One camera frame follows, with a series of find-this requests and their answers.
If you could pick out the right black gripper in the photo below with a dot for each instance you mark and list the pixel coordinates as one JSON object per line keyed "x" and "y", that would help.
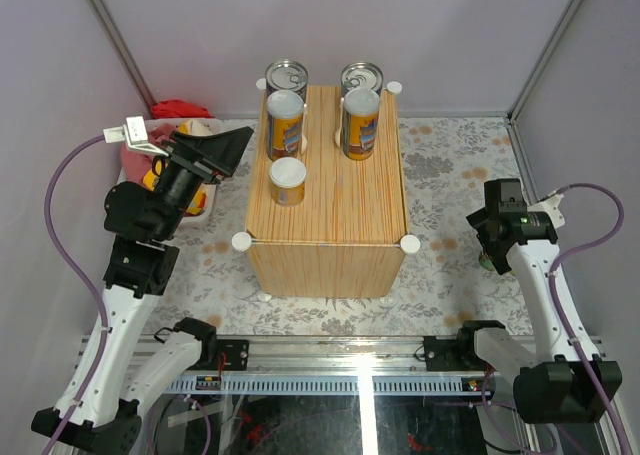
{"x": 480, "y": 219}

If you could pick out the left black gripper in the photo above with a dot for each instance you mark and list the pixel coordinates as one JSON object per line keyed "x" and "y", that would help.
{"x": 215, "y": 155}

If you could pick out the green can with white lid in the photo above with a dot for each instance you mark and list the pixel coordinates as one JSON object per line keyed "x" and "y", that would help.
{"x": 485, "y": 261}

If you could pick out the orange can with white lid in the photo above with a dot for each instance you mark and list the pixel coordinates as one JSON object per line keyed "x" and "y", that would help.
{"x": 287, "y": 181}

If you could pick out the yellow porridge can with spoon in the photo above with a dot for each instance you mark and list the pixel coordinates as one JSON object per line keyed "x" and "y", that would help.
{"x": 286, "y": 113}

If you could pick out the dark blue tin can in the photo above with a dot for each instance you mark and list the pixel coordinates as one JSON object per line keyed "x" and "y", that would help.
{"x": 286, "y": 74}

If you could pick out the light blue tin can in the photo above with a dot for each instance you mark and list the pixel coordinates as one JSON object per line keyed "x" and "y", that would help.
{"x": 361, "y": 75}

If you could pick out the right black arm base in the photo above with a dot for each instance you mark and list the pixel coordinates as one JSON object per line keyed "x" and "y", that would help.
{"x": 442, "y": 354}

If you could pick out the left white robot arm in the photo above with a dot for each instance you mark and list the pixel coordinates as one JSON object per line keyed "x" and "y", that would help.
{"x": 101, "y": 412}

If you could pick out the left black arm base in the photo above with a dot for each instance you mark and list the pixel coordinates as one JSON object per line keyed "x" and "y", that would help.
{"x": 225, "y": 355}

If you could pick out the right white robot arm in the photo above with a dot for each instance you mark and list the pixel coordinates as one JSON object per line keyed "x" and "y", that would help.
{"x": 564, "y": 380}

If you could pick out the beige patterned cloth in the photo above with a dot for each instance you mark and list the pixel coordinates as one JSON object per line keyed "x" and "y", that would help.
{"x": 200, "y": 128}

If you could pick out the yellow cloth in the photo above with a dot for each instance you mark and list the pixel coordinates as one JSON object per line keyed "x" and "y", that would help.
{"x": 197, "y": 204}

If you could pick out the red cloth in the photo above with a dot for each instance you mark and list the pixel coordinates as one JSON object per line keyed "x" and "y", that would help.
{"x": 176, "y": 108}

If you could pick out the white laundry basket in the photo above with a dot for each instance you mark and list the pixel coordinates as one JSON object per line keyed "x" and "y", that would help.
{"x": 137, "y": 166}

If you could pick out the wooden cube cabinet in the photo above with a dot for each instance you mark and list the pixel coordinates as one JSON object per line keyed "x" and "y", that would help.
{"x": 344, "y": 239}

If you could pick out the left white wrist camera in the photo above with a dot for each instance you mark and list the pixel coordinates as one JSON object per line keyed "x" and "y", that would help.
{"x": 133, "y": 134}

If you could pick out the aluminium front rail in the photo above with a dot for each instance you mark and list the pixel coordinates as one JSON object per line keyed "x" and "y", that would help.
{"x": 307, "y": 367}

